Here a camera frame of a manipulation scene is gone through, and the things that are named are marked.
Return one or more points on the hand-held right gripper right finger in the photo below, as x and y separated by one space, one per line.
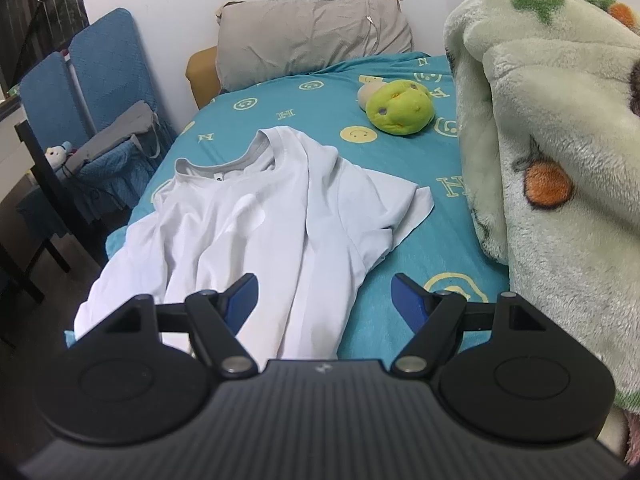
405 305

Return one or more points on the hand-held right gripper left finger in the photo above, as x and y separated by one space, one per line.
243 305

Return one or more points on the teal printed bed sheet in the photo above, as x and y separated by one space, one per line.
425 240

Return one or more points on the short blue covered chair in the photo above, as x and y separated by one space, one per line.
50 110

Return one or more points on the green plush toy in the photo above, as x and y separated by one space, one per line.
397 110

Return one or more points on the dark window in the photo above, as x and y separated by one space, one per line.
35 5

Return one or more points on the pale green fleece blanket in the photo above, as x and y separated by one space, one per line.
565 125

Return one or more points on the dark wooden table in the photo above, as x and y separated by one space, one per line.
45 180

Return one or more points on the grey cloth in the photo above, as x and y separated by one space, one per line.
117 132

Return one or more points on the small white plush toy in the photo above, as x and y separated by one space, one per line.
56 155

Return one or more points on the grey pillow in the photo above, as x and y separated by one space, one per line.
310 40

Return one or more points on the white t-shirt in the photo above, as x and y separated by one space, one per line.
260 240

